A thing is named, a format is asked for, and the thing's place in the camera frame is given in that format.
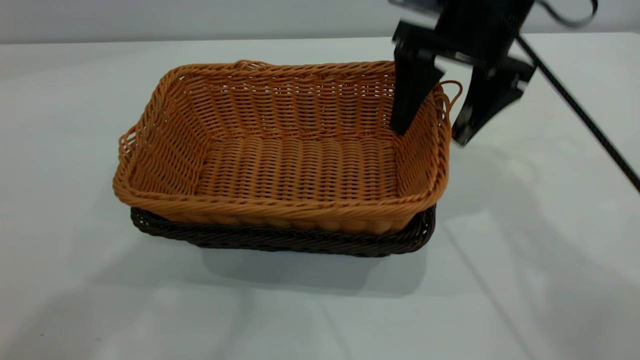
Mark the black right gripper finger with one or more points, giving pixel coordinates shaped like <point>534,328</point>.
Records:
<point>487,97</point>
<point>412,85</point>

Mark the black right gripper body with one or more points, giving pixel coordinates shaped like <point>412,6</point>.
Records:
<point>475,25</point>

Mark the orange woven basket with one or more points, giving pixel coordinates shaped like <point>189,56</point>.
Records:
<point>300,165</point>

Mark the black woven basket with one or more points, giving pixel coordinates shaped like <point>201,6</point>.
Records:
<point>300,242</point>

